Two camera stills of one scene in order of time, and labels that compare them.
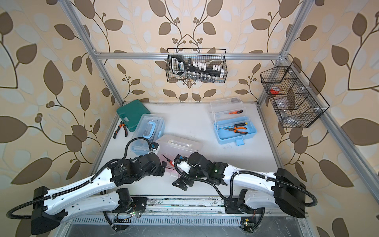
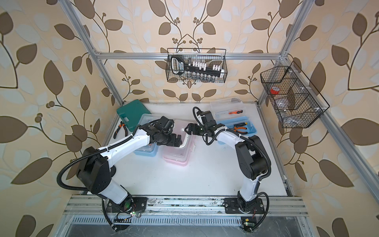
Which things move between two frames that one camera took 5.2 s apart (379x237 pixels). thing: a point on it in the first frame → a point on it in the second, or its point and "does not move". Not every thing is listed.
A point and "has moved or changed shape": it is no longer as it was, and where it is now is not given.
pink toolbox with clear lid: [170, 146] has moved or changed shape
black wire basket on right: [292, 97] does not move
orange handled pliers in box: [234, 129] does not move
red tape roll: [275, 90] does not move
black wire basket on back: [196, 65] does not move
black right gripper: [185, 177] → [190, 126]
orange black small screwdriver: [236, 112] does not move
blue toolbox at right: [231, 124] does not move
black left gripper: [157, 172] → [173, 142]
